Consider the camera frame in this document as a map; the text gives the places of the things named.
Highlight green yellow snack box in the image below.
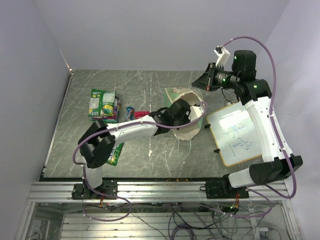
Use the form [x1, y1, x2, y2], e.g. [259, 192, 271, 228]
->
[88, 89, 116, 117]

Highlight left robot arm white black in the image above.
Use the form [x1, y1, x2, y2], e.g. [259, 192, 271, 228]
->
[72, 99, 193, 199]

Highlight white whiteboard wooden frame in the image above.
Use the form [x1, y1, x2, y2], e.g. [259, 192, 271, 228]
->
[206, 102, 262, 167]

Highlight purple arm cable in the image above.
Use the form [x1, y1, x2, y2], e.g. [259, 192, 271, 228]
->
[72, 101, 208, 222]
[222, 36, 298, 218]

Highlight green printed paper bag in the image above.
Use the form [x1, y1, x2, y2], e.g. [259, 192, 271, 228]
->
[163, 87, 207, 157]

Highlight green snack packet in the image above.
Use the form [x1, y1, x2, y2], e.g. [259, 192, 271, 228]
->
[89, 96, 122, 124]

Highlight blue snack packet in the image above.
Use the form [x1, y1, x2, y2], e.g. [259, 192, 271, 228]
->
[125, 106, 135, 122]

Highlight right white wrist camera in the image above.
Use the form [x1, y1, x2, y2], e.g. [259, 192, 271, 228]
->
[214, 45, 231, 68]

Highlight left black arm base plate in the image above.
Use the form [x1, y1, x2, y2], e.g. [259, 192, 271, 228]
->
[71, 180, 118, 200]

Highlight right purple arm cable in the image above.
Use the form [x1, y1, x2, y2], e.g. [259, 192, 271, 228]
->
[222, 36, 298, 218]

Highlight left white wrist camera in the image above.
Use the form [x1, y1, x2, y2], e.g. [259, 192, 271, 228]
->
[189, 105, 204, 122]

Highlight red snack packet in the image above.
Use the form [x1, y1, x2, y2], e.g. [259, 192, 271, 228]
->
[134, 111, 150, 119]

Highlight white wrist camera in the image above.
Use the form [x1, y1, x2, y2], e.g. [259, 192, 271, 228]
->
[214, 45, 231, 68]
[189, 105, 204, 122]

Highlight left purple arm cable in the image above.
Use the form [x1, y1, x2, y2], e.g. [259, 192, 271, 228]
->
[72, 101, 208, 222]

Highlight green Fox's candy packet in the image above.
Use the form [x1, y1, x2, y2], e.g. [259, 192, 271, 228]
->
[106, 143, 124, 166]

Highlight aluminium extrusion rail frame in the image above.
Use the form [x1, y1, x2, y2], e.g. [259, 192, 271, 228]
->
[26, 180, 302, 240]

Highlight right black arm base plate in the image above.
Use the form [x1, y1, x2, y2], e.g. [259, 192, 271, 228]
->
[199, 178, 249, 199]

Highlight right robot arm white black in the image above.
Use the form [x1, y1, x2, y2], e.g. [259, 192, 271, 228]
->
[192, 46, 303, 198]

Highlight loose cables under table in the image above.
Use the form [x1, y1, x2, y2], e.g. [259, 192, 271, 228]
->
[82, 191, 276, 240]

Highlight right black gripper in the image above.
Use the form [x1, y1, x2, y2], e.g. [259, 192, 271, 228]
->
[192, 62, 241, 92]

